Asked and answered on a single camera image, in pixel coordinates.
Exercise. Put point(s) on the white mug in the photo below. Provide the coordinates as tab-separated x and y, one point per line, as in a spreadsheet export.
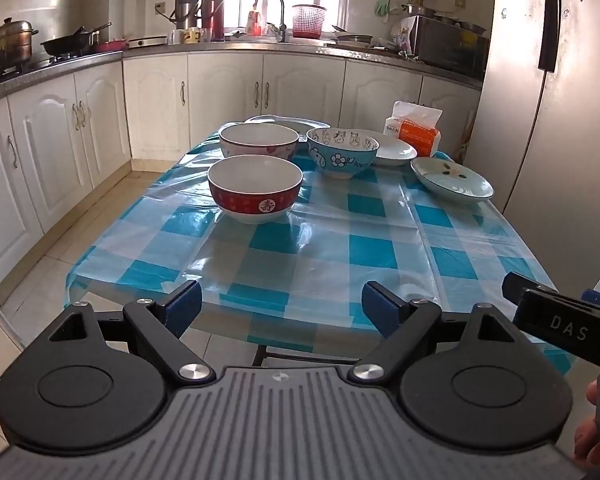
175	36

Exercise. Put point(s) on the white plate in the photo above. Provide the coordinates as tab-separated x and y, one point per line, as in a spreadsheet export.
300	121
397	152

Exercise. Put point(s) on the orange white tissue pack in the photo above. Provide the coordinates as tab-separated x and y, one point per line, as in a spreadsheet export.
420	137

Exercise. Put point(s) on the pink rimmed white bowl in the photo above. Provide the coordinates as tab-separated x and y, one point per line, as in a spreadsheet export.
240	147

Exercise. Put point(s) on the red band white bowl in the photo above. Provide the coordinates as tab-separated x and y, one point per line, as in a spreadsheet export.
255	205

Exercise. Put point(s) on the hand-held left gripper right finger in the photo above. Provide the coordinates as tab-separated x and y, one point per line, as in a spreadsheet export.
375	306

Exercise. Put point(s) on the green rubber gloves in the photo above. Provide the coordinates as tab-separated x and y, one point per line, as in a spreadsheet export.
384	6

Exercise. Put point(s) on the grey kitchen countertop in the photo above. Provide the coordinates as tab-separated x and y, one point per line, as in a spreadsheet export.
220	47

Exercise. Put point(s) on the red thermos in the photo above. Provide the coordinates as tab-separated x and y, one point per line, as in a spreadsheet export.
213	15

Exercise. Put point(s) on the black microwave oven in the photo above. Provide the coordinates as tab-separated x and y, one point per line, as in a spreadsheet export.
450	50

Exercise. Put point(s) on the black wok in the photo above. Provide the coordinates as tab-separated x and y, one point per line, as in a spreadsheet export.
67	45

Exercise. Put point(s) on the silver electric hotplate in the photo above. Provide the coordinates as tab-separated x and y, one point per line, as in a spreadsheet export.
150	42

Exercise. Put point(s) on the steel basin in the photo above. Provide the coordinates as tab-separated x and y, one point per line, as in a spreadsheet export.
419	10

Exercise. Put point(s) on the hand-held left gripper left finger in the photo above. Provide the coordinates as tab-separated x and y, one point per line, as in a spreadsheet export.
187	306

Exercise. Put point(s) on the clear glass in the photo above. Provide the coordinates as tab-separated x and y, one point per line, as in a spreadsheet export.
206	35

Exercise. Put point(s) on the pink plastic basket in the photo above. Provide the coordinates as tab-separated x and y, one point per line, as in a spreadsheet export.
309	22

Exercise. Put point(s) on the red frying pan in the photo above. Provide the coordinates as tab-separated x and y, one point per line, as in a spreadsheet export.
107	46

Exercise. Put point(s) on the yellow print mug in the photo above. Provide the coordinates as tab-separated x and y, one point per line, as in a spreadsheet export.
191	36

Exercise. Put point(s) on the white kitchen base cabinets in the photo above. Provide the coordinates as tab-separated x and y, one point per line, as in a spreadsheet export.
220	95

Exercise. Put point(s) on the pale green flower plate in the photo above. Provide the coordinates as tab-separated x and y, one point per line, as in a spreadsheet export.
455	182

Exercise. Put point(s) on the blue checkered plastic tablecloth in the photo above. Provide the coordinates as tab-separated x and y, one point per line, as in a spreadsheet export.
330	240

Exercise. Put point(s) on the steel bowl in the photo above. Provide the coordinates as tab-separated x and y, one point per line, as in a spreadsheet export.
470	26
445	20

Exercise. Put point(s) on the cream refrigerator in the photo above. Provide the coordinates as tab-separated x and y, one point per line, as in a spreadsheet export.
555	135

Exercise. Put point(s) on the orange dish soap bottle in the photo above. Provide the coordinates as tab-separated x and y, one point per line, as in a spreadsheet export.
254	24

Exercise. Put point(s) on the printed plastic bag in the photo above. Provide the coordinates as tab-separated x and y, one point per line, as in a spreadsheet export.
401	35

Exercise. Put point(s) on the gas stove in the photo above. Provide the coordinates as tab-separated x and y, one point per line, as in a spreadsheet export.
35	66

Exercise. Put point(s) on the steel sink faucet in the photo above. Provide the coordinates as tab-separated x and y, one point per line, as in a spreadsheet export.
282	20

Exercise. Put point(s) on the person's right hand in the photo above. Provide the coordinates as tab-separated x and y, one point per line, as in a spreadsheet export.
586	442

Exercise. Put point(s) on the blue cartoon bowl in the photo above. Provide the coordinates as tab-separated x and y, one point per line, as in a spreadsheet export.
340	162

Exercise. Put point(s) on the steel pan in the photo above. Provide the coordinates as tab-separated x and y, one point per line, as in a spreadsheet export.
352	38

